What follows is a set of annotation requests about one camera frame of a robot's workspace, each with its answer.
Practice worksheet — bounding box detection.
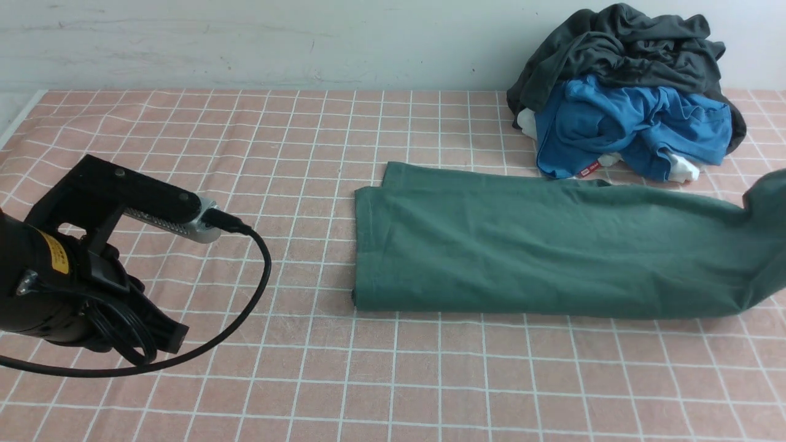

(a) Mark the blue crumpled garment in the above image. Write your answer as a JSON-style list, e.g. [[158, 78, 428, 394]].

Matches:
[[534, 76, 733, 182]]

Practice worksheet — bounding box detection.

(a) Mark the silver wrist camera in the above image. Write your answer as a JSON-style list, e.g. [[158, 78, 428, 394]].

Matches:
[[123, 196, 221, 244]]

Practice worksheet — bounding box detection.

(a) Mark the black cable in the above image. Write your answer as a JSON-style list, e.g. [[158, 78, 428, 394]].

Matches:
[[0, 209, 273, 378]]

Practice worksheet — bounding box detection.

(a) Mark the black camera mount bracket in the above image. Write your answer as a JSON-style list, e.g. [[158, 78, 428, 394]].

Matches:
[[25, 155, 200, 263]]

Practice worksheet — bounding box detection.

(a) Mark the green long sleeve shirt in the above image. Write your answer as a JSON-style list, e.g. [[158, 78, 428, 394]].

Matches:
[[352, 162, 785, 320]]

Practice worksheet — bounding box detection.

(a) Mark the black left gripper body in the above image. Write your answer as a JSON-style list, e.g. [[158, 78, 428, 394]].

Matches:
[[80, 244, 189, 355]]

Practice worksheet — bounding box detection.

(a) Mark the pink checkered tablecloth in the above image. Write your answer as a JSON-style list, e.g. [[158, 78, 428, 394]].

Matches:
[[1, 90, 785, 441]]

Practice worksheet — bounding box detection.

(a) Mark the white crumpled garment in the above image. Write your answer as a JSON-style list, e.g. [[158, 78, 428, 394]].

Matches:
[[513, 109, 704, 184]]

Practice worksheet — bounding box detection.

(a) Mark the dark grey crumpled garment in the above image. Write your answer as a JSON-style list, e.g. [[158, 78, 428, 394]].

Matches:
[[507, 4, 747, 155]]

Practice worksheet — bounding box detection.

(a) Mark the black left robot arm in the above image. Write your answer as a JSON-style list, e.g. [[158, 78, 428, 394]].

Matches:
[[1, 214, 189, 365]]

